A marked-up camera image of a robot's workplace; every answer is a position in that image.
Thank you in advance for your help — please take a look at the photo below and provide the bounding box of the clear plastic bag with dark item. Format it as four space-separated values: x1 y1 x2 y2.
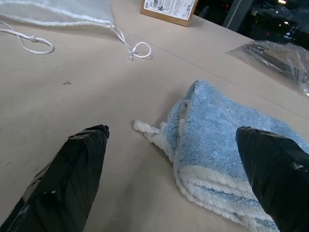
225 40 309 98

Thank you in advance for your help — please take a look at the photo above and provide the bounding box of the brown cardboard box with label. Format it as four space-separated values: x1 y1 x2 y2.
140 0 199 28

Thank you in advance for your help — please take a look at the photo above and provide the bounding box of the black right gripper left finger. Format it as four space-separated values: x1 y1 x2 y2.
0 124 110 232

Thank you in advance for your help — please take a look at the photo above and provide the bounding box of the dark grey post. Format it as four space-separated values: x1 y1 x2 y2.
223 0 254 30

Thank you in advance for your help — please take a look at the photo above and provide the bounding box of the white mesh drawstring bag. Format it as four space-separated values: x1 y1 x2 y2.
0 0 152 61

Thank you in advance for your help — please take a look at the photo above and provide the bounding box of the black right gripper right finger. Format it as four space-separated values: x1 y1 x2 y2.
235 126 309 232

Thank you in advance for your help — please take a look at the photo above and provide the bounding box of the blue and white fluffy towel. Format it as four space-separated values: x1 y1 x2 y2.
133 78 305 232

